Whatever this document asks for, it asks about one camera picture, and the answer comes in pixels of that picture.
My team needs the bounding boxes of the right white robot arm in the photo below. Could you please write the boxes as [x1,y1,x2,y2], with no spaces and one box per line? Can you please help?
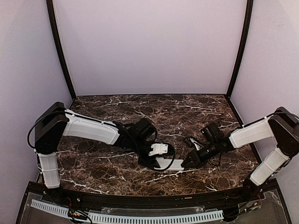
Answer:
[181,107,299,186]

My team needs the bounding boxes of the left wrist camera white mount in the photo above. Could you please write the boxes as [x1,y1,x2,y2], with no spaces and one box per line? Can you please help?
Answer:
[147,141,176,171]

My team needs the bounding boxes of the black frame post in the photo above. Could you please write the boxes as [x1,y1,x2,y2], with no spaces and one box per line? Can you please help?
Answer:
[46,0,77,101]
[226,0,254,100]

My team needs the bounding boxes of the left black frame post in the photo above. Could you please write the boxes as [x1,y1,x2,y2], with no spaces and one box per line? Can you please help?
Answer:
[46,0,77,101]

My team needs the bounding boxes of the right black frame post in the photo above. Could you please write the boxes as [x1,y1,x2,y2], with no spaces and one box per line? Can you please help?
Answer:
[226,0,254,100]

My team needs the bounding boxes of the black front rail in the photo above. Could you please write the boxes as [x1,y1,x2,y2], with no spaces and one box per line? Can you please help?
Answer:
[50,188,244,210]

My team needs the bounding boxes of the white slotted cable duct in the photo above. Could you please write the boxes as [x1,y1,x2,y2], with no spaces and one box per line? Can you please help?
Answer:
[30,199,224,224]

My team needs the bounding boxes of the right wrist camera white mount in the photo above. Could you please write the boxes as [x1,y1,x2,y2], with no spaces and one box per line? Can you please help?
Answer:
[183,136,204,151]

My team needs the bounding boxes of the white remote control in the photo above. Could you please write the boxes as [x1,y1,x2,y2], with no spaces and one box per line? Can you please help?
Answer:
[155,157,184,171]

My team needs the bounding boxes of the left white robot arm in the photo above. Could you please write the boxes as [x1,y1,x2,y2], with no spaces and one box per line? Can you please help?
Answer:
[29,102,168,189]

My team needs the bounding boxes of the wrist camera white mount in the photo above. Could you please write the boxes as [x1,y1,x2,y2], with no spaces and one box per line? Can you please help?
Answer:
[183,136,204,151]
[147,141,176,171]

